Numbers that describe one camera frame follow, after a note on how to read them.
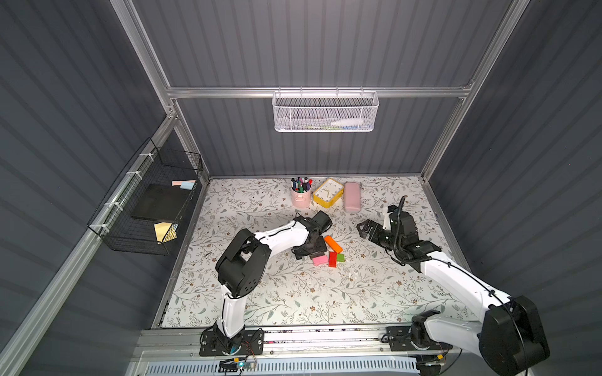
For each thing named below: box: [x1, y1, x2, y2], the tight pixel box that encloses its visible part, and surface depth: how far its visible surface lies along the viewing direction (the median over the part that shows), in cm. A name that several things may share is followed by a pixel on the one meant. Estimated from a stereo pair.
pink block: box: [311, 255, 329, 266], surface depth 93 cm
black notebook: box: [130, 183, 192, 221], surface depth 74 cm
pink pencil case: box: [343, 180, 362, 214], surface depth 113 cm
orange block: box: [324, 235, 344, 254], surface depth 98 cm
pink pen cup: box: [290, 186, 312, 210], surface depth 105 cm
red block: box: [328, 251, 338, 268], surface depth 93 cm
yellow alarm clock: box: [312, 178, 345, 209], surface depth 114 cm
